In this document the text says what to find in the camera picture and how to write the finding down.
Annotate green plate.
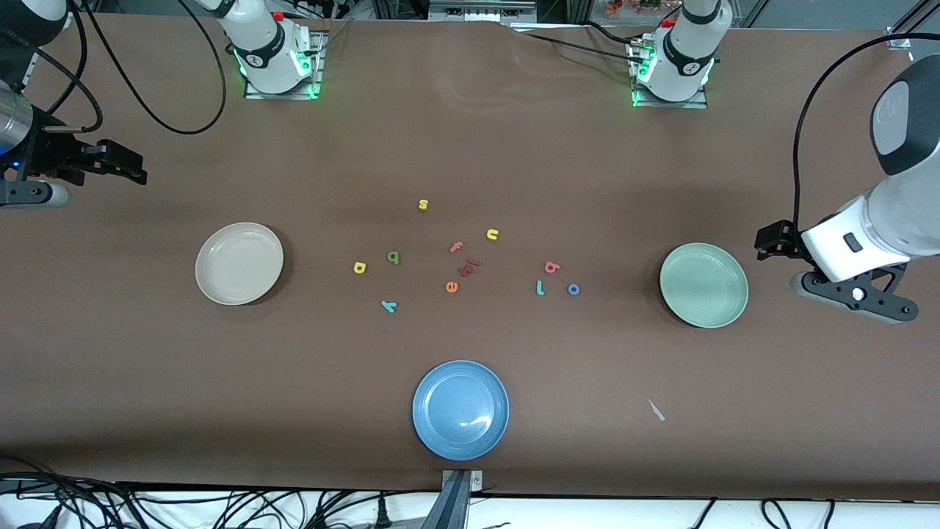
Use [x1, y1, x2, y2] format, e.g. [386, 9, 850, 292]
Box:
[659, 242, 750, 328]

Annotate beige plate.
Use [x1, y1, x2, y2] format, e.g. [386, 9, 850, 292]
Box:
[195, 222, 284, 306]

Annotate blue plate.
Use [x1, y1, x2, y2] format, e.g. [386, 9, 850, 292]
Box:
[412, 359, 510, 461]

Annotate silver metal box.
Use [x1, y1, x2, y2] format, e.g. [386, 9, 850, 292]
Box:
[428, 0, 537, 21]

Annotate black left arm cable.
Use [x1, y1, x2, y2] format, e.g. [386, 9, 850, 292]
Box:
[792, 32, 940, 240]

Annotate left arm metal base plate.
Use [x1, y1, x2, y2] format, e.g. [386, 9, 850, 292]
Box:
[630, 40, 709, 109]

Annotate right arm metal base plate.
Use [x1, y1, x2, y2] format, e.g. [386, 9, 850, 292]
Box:
[244, 29, 325, 101]

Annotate black cable on table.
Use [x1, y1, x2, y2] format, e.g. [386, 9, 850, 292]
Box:
[510, 21, 651, 65]

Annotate black cable bundle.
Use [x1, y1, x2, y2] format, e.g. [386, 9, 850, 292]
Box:
[0, 456, 148, 529]

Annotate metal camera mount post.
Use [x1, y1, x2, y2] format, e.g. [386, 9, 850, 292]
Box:
[439, 469, 485, 529]

